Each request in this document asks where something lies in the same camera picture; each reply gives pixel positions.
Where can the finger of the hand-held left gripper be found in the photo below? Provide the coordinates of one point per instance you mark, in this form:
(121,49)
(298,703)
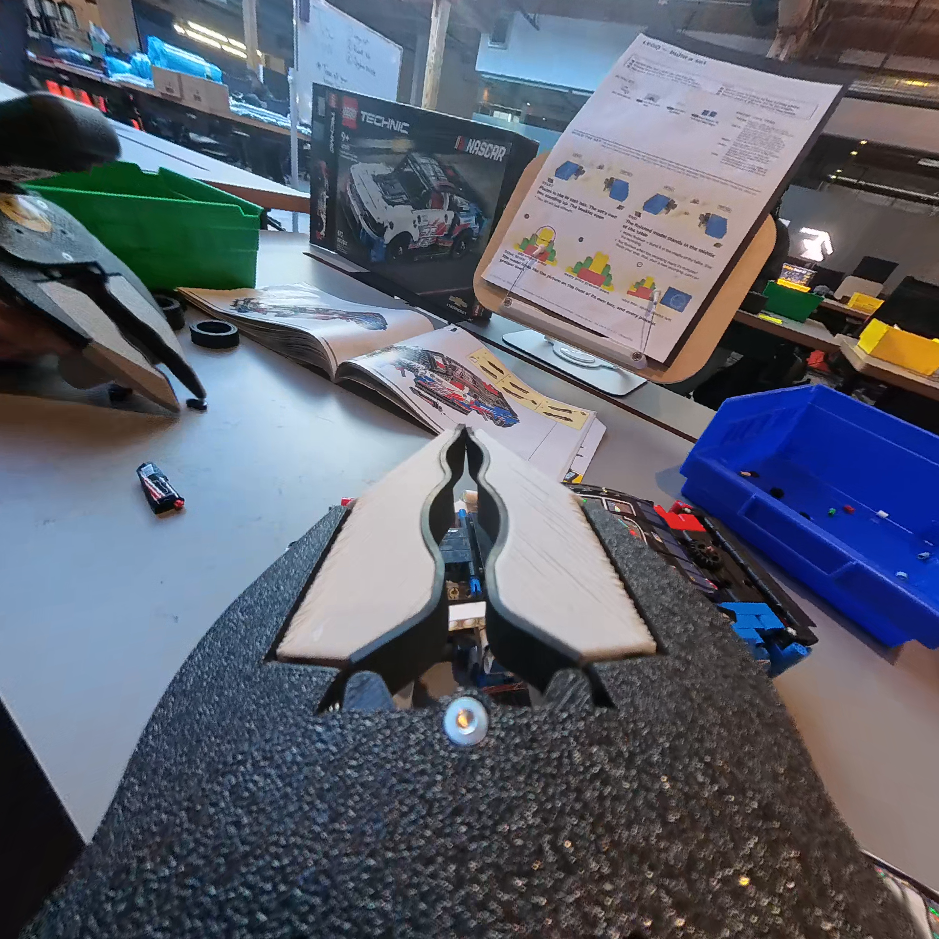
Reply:
(110,345)
(161,330)

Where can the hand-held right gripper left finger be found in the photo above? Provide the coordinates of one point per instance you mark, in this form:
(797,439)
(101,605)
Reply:
(367,587)

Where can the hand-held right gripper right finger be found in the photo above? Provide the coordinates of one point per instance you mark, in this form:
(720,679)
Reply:
(572,587)

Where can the black striped toy brick panel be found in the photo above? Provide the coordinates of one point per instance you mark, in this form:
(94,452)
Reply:
(158,488)

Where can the grey desk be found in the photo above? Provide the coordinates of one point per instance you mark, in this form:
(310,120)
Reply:
(110,623)

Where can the person's left hand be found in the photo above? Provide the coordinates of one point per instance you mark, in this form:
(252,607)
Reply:
(33,334)

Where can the black rubber toy tyre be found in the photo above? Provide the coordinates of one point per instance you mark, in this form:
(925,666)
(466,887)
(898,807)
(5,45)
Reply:
(213,342)
(174,315)

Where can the partly built toy brick car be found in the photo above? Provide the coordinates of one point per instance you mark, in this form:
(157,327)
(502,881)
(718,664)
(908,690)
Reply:
(697,543)

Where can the open instruction booklet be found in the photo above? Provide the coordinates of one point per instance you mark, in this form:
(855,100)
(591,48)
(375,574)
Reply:
(308,323)

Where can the cardboard box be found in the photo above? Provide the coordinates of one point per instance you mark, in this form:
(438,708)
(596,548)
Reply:
(204,92)

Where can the blue wrapped bundle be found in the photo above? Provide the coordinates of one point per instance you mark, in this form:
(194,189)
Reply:
(183,59)

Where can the blue plastic bin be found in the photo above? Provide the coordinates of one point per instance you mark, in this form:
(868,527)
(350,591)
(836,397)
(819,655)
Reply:
(807,557)

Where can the black toy set box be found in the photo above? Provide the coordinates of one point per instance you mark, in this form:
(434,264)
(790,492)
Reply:
(411,205)

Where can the whiteboard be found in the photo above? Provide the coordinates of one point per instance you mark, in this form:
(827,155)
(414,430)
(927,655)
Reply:
(345,59)

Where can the small green plastic bin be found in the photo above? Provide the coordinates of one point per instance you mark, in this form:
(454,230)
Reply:
(792,302)

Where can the yellow plastic bin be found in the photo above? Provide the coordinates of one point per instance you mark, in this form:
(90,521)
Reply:
(902,348)

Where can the printed instruction sheet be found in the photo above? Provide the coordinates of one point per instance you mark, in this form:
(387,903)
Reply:
(660,183)

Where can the wooden post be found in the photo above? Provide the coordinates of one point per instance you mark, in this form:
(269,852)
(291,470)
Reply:
(435,51)

